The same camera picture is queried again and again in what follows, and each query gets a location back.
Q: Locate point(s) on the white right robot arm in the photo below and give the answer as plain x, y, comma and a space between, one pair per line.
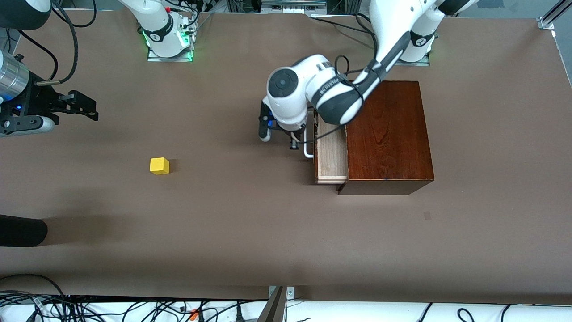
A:
161, 31

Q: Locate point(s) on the dark brown wooden cabinet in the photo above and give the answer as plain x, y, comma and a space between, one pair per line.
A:
393, 143

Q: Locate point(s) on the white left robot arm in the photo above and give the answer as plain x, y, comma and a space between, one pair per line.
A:
286, 89

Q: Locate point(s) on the metal table bracket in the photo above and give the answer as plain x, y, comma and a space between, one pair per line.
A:
272, 308

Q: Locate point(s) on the yellow block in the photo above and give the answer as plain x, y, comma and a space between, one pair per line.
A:
159, 166

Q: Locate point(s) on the black rounded object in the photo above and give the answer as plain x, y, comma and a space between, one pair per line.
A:
22, 231

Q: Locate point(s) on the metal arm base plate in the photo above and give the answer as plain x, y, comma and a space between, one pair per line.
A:
422, 63
154, 57

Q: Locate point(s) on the aluminium frame profile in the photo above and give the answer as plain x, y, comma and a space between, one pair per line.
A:
552, 15

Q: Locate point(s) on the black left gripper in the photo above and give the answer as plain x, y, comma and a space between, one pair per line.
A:
292, 136

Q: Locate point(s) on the white power strip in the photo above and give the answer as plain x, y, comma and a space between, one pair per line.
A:
292, 6

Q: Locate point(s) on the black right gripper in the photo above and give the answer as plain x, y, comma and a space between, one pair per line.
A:
36, 101

